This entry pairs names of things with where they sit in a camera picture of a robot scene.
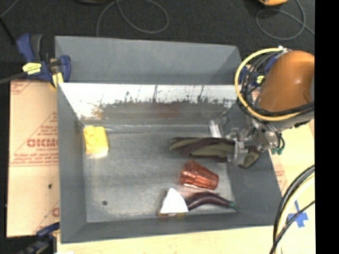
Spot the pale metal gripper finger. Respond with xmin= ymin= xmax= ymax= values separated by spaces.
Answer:
xmin=233 ymin=141 xmax=252 ymax=167
xmin=209 ymin=119 xmax=234 ymax=140

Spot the red-orange clear plastic cup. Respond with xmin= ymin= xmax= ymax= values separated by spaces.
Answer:
xmin=180 ymin=159 xmax=220 ymax=191

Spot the dark purple toy eggplant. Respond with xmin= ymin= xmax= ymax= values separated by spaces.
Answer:
xmin=185 ymin=191 xmax=238 ymax=212

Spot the white wedge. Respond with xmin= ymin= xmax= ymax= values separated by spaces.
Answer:
xmin=159 ymin=187 xmax=189 ymax=214

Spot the grey metal bin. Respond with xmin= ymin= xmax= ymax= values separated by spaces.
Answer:
xmin=54 ymin=35 xmax=283 ymax=243

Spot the yellow toy block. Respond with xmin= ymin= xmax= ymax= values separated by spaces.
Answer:
xmin=84 ymin=125 xmax=110 ymax=159

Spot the brown cardboard board, red print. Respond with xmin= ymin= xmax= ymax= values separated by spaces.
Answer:
xmin=6 ymin=79 xmax=289 ymax=238

